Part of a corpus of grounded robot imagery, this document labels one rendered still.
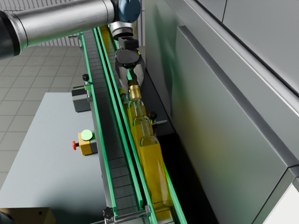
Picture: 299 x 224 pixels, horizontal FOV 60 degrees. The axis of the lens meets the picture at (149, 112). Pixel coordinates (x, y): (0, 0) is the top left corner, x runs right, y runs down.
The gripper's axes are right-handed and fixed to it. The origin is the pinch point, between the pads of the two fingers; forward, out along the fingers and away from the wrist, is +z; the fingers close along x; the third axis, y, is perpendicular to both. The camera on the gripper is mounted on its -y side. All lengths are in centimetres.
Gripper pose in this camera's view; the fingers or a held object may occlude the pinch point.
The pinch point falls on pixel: (134, 89)
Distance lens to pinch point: 85.5
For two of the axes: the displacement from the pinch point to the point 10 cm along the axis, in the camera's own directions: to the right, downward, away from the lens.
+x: -9.7, 1.8, -1.9
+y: -1.8, 0.9, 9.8
